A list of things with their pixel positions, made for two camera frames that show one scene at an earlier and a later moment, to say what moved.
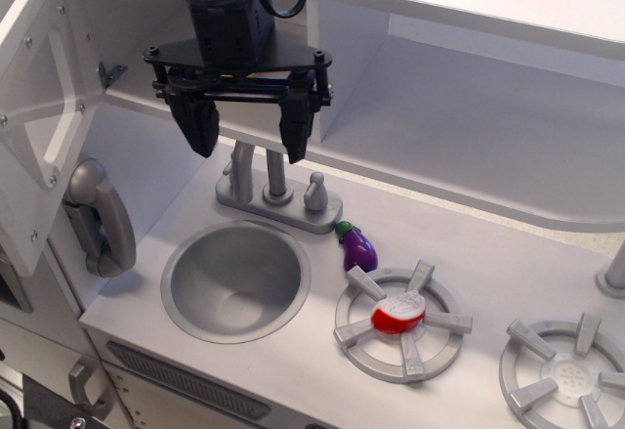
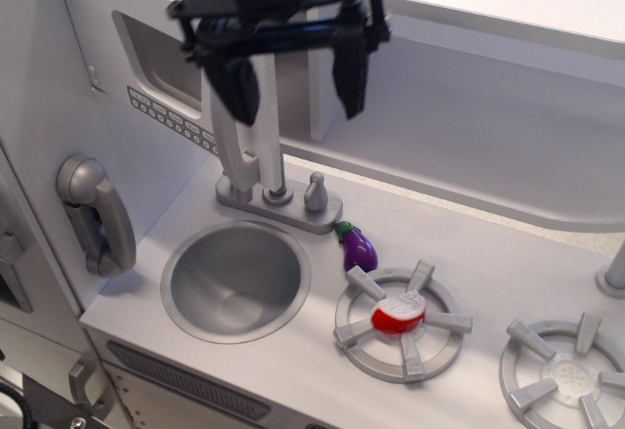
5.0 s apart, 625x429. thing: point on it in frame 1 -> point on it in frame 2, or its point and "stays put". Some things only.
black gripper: [237, 58] -> [275, 4]
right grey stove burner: [563, 374] stays put
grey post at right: [611, 277] stays put
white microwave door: [49, 102] -> [137, 51]
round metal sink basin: [234, 281] stays put
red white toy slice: [399, 313] stays put
